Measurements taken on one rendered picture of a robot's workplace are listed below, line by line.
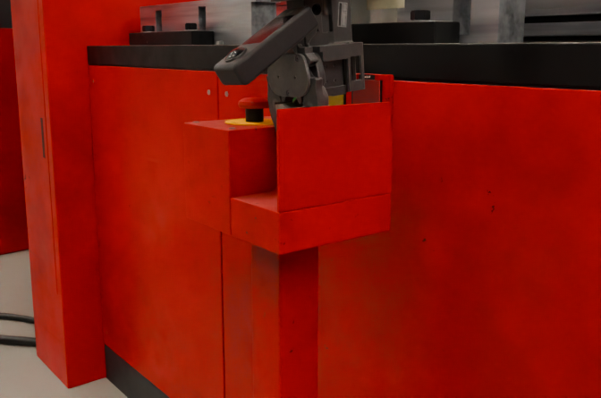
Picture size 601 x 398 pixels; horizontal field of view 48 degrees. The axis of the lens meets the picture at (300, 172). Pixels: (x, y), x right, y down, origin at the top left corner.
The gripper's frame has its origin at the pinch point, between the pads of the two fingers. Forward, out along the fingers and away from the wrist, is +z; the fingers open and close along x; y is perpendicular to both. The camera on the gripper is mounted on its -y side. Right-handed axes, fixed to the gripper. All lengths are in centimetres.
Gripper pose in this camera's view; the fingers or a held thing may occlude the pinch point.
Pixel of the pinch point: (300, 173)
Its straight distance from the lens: 76.0
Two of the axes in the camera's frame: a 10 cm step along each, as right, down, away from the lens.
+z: 0.7, 9.7, 2.3
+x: -6.1, -1.4, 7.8
